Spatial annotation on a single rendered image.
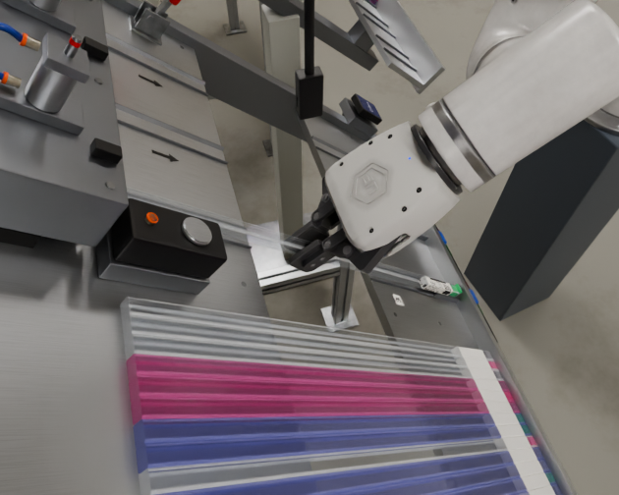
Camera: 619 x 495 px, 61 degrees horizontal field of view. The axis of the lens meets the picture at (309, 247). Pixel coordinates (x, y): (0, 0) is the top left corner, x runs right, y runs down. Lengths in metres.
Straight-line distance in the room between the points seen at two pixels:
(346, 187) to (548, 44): 0.20
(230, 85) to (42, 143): 0.44
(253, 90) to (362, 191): 0.33
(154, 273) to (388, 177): 0.22
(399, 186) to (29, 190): 0.29
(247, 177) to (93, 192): 1.53
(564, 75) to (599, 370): 1.29
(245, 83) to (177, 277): 0.42
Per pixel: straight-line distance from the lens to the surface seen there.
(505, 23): 0.56
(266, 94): 0.78
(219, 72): 0.74
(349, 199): 0.49
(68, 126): 0.37
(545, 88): 0.46
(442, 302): 0.74
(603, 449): 1.60
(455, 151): 0.46
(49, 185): 0.33
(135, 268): 0.38
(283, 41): 1.08
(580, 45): 0.47
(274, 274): 1.24
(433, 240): 0.81
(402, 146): 0.49
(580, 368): 1.65
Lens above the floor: 1.38
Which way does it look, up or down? 56 degrees down
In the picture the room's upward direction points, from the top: straight up
